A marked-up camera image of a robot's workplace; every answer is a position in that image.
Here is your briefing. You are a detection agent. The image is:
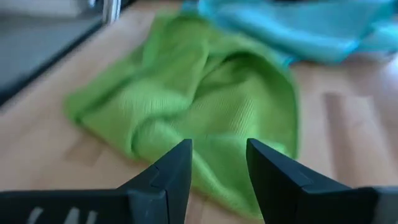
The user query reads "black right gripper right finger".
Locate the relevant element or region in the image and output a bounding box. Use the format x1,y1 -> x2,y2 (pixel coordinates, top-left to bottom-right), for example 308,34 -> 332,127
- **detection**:
247,139 -> 374,224

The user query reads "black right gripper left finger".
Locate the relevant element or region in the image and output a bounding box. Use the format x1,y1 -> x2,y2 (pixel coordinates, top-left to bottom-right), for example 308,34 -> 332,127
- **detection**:
118,139 -> 193,224

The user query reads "green microfiber towel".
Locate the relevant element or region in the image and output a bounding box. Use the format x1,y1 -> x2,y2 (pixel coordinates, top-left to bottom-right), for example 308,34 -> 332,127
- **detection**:
63,12 -> 300,220

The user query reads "teal microfiber towel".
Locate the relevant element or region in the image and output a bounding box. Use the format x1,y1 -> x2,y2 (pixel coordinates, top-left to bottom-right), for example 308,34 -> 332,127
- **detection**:
182,0 -> 398,65

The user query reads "black aluminium rig frame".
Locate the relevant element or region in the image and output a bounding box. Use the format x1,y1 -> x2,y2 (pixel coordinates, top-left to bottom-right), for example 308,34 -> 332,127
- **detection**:
0,0 -> 137,108

